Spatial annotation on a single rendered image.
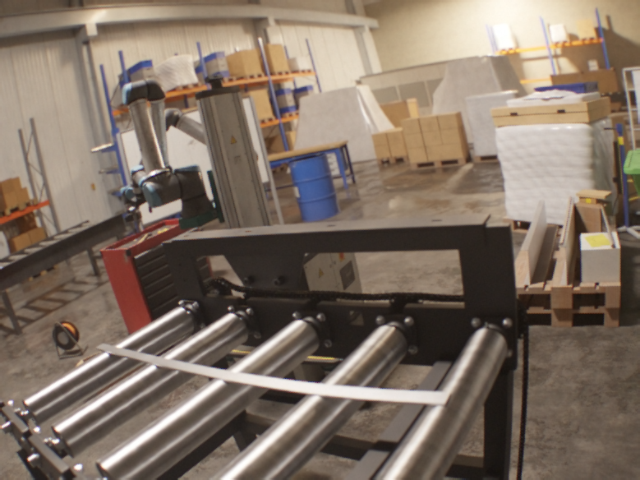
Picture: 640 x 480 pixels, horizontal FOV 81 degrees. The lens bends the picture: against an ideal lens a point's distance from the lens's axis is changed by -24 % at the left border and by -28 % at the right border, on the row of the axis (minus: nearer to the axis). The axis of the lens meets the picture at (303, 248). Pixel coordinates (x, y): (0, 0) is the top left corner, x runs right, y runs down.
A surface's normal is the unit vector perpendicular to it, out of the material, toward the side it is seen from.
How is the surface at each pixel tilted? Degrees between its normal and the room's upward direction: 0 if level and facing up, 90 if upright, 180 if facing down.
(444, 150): 90
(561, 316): 90
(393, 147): 90
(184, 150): 90
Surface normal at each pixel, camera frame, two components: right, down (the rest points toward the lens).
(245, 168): 0.85, -0.06
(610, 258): -0.53, 0.35
